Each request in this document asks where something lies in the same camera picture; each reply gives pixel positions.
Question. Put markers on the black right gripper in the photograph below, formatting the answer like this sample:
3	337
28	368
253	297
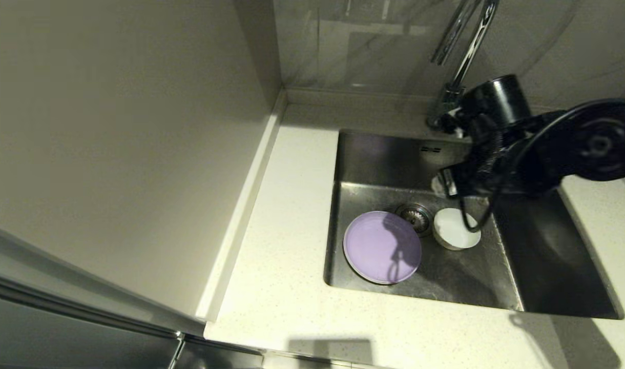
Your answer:
489	174

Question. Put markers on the white bowl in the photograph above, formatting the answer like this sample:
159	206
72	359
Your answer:
453	230

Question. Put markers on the purple plastic plate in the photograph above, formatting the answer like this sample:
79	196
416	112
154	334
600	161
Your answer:
374	246

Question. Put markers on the stainless steel sink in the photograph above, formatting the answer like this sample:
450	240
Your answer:
548	266

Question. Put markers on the round metal drain strainer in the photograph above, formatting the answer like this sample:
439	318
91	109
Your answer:
412	212

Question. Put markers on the chrome gooseneck faucet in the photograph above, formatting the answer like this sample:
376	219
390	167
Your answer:
466	46

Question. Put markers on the beige tall cabinet side panel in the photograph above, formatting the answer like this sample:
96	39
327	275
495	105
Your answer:
112	154

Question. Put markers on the steel appliance door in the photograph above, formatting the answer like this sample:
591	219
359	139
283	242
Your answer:
61	338

